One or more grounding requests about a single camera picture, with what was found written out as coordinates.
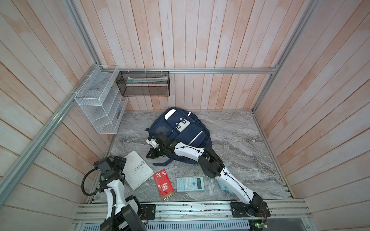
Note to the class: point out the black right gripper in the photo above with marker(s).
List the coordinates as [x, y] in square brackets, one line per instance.
[153, 154]

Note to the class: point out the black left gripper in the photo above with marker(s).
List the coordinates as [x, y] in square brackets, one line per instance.
[120, 161]

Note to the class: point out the white hardcover book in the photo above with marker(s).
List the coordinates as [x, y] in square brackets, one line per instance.
[136, 170]

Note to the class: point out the navy blue student backpack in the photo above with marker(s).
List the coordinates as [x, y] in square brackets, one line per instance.
[181, 125]

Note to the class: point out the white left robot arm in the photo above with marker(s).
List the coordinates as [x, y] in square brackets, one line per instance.
[123, 213]

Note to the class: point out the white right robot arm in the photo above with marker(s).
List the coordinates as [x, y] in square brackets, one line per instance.
[211, 165]

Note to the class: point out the clear pen pack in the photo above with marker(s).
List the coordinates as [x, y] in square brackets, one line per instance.
[211, 186]

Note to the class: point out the red booklet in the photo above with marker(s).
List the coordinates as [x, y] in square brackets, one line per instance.
[163, 184]

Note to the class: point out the light blue calculator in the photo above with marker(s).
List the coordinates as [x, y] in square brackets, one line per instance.
[190, 184]

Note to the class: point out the black mesh basket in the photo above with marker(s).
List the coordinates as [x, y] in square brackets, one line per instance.
[144, 83]

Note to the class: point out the light blue pencil case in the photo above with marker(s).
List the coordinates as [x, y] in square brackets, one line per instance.
[227, 181]

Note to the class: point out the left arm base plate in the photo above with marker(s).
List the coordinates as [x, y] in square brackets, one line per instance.
[147, 212]

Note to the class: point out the aluminium front rail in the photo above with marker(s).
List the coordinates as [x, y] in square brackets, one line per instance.
[196, 210]

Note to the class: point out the white wire mesh shelf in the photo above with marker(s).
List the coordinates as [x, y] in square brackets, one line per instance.
[100, 99]

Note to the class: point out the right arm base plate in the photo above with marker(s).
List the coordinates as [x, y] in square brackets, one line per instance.
[241, 210]

